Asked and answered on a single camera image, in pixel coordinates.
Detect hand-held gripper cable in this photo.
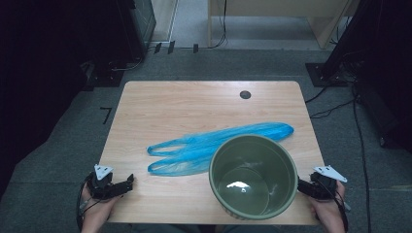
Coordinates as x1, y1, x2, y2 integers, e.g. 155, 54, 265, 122
324, 181, 352, 233
75, 174, 98, 233

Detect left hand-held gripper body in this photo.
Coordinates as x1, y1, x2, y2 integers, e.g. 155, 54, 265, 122
86, 164, 118, 200

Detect right hand-held gripper cable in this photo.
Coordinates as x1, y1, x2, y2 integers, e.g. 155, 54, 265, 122
324, 181, 352, 233

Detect person's left hand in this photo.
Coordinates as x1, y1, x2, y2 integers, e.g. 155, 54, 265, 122
81, 185, 120, 224

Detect long black floor cable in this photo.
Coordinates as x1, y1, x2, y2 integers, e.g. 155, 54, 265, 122
351, 83, 372, 233

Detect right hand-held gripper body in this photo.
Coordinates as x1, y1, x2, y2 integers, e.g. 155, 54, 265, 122
310, 165, 348, 200

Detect black hanging cable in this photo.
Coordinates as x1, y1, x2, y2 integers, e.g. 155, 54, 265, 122
209, 0, 228, 50

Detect green plastic bin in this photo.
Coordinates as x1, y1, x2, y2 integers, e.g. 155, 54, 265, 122
208, 134, 299, 221

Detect person's right hand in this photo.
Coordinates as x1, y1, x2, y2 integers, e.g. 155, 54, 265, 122
309, 182, 347, 226

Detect person's dark pants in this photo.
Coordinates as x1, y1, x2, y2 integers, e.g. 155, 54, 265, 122
130, 223, 270, 233

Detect black slanted stand post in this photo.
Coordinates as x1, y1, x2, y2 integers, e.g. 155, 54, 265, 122
322, 0, 385, 79

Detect light wooden desk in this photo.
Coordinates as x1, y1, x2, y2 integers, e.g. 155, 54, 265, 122
207, 0, 361, 50

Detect black stand base plate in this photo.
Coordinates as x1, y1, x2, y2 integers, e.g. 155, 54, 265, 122
305, 62, 350, 87

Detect dark glass cabinet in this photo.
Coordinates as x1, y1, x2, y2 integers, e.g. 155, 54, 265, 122
116, 0, 157, 63

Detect dark floor base plate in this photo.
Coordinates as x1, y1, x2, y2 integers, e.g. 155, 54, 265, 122
81, 60, 125, 89

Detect left hand-held gripper cable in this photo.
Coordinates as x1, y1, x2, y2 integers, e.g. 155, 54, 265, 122
75, 174, 98, 233

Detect blue plastic bag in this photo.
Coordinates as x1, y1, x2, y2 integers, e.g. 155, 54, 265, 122
146, 121, 295, 178

